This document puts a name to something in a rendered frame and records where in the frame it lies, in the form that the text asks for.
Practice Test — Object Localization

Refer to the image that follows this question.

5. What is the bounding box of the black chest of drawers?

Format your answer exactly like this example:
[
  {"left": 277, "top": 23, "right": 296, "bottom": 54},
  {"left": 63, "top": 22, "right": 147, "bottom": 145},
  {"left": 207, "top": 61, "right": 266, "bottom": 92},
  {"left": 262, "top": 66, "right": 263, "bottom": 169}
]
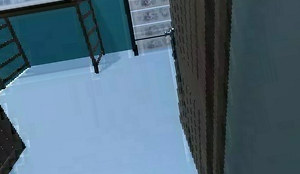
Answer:
[{"left": 122, "top": 0, "right": 179, "bottom": 57}]

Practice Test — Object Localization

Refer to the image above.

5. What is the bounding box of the black loft bed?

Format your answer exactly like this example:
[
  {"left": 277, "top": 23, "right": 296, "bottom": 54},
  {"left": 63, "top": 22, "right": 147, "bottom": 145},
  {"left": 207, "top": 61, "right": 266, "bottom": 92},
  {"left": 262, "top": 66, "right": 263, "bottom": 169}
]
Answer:
[{"left": 0, "top": 0, "right": 109, "bottom": 91}]

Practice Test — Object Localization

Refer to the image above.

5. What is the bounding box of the grey door handle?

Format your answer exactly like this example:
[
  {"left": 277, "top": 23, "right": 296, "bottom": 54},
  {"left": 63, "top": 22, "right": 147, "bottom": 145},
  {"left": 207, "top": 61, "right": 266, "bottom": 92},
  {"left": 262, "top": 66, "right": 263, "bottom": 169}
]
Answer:
[{"left": 163, "top": 27, "right": 176, "bottom": 39}]

